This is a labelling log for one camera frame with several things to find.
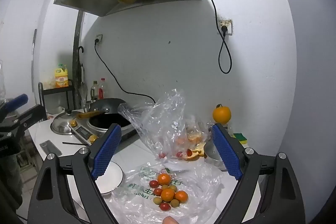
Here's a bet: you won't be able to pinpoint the yellow dish soap bottle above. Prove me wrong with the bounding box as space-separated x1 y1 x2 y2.
54 64 69 88

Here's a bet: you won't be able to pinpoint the black metal rack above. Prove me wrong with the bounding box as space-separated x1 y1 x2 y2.
38 79 74 119

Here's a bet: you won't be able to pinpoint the green printed plastic bag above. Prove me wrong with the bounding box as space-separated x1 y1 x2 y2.
105 161 223 224

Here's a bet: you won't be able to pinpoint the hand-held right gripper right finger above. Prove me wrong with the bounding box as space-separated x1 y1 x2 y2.
211 123 306 224

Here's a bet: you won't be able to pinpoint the green yellow sponge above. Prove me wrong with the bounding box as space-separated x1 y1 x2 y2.
234 133 248 145

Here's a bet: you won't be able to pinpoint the black wok with wooden handle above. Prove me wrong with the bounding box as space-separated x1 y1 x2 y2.
76 98 127 121

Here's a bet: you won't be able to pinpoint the orange peel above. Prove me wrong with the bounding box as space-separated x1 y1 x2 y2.
182 142 208 161

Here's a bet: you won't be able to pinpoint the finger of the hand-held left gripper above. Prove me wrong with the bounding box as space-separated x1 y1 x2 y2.
0 104 48 139
0 94 29 119

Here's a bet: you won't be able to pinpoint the clear plastic bag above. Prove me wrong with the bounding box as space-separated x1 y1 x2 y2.
118 89 213 161

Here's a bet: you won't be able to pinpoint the black cooker cable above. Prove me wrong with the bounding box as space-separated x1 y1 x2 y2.
94 40 156 104

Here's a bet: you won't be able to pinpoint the mandarin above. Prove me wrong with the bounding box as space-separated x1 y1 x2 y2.
175 190 189 202
161 188 176 202
157 173 172 186

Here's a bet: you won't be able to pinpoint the red capped bottle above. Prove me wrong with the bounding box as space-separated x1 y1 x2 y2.
98 78 108 100

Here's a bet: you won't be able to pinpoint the dark umbrella with hook handle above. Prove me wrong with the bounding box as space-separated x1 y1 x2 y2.
78 46 86 109

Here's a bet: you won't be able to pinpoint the grey smartphone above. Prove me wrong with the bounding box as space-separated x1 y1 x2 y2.
39 139 63 157

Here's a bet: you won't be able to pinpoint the dark vertical pipe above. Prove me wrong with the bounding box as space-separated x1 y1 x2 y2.
71 11 84 111

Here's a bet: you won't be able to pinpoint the peeled orange pieces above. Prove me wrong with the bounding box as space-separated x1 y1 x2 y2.
175 133 204 146

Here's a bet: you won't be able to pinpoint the white plate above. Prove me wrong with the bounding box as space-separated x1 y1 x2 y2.
94 161 124 194

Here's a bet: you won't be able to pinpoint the steel induction cooker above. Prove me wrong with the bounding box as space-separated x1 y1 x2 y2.
70 112 138 146

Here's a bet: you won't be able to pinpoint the steel wok lid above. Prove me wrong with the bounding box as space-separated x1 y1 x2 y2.
50 110 79 135

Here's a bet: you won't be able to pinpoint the large orange with stem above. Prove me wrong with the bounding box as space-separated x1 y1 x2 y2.
213 104 232 125

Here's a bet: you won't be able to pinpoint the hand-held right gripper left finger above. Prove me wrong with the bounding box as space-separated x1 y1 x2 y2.
28 123 122 224

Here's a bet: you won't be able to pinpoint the black range hood cable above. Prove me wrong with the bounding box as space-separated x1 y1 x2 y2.
194 0 233 74

